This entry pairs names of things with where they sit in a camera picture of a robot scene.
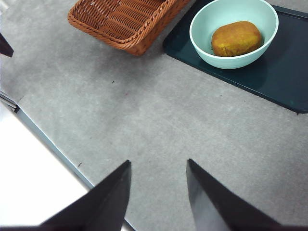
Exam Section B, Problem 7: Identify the teal ceramic bowl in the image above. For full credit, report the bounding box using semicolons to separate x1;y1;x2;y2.
189;0;279;70

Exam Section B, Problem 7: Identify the brown wicker basket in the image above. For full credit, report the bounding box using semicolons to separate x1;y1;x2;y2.
67;0;193;56

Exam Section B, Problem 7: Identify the grey metal table corner bracket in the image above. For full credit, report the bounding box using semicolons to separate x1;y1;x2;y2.
0;90;20;113

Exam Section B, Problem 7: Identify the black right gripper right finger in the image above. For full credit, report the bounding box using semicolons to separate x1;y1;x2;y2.
186;158;282;231

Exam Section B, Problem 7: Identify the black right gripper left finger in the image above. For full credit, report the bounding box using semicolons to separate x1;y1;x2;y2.
39;160;132;231

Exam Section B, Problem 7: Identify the dark green rectangular tray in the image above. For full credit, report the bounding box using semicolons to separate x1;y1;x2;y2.
163;0;308;114

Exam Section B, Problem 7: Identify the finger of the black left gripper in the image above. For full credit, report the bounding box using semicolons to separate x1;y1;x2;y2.
0;32;14;58

